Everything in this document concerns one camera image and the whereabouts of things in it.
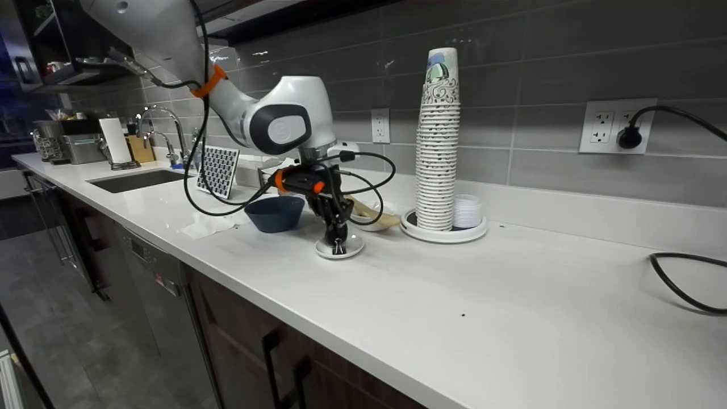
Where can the small white plate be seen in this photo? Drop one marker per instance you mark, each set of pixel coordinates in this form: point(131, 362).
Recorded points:
point(338, 250)

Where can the silver countertop appliance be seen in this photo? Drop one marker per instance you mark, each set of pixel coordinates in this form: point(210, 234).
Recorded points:
point(70, 142)

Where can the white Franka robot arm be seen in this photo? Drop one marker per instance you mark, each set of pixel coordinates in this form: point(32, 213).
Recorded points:
point(279, 125)

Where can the short white cup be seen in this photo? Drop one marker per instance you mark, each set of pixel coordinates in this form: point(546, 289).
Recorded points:
point(467, 213)

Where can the white bowl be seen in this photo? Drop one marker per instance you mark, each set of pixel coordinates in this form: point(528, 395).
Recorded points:
point(384, 224)

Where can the white wall outlet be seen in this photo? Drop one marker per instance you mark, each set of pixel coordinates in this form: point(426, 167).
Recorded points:
point(613, 127)

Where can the tall stack of paper cups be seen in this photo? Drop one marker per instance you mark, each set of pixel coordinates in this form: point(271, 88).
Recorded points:
point(436, 136)

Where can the white upright board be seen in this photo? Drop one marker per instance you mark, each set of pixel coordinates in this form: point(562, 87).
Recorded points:
point(115, 142)

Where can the steel sink basin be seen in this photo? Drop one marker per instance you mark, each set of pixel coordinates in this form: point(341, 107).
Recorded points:
point(138, 180)

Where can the brown wooden cabinet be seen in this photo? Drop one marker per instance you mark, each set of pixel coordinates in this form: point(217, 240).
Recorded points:
point(241, 341)

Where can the white round tray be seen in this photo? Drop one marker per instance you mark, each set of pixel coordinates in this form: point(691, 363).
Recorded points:
point(444, 233)

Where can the silver dishwasher front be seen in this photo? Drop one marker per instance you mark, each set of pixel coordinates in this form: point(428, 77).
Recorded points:
point(154, 292)

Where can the patterned square trivet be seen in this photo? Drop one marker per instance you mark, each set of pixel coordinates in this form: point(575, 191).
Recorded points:
point(219, 171)

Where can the chrome faucet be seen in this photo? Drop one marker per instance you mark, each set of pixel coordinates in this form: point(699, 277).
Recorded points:
point(174, 125)

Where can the blue bowl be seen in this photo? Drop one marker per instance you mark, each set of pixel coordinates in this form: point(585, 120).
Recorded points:
point(274, 213)

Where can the white striped object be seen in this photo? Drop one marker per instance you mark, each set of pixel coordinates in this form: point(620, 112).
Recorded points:
point(4, 383)

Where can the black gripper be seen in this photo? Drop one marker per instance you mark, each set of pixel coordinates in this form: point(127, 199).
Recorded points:
point(321, 182)

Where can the dark wall shelf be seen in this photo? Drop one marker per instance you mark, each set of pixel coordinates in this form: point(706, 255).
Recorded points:
point(57, 71)

